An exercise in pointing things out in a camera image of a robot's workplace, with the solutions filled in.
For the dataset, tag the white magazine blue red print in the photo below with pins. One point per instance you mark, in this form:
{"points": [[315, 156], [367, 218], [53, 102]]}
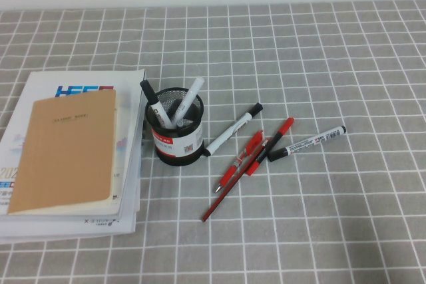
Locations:
{"points": [[83, 79]]}

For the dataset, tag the thin white marker printed barcode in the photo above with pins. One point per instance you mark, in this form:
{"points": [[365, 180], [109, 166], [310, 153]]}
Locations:
{"points": [[309, 142]]}

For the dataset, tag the red gel pen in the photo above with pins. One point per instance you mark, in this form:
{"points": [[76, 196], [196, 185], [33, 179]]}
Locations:
{"points": [[238, 162]]}

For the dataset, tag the brown paper notebook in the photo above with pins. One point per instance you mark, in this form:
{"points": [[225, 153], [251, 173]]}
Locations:
{"points": [[66, 151]]}

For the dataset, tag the black mesh pen holder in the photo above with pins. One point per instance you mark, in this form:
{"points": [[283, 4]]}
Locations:
{"points": [[176, 151]]}

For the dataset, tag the grey white checked tablecloth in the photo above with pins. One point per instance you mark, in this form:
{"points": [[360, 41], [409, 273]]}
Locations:
{"points": [[299, 230]]}

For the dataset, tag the white marker black cap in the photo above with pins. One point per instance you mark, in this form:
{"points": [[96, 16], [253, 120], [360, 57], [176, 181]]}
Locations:
{"points": [[233, 128], [151, 96]]}

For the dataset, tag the red black striped pencil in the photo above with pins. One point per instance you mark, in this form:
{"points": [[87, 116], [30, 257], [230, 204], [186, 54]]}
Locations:
{"points": [[226, 194]]}

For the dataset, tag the white pen grey tip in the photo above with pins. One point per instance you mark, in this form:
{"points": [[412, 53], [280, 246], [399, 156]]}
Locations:
{"points": [[189, 97]]}

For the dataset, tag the white paper booklet stack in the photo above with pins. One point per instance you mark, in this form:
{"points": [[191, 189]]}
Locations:
{"points": [[126, 221]]}

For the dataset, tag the red capped black double-ended marker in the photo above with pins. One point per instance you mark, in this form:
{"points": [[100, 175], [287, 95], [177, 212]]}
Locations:
{"points": [[273, 139]]}

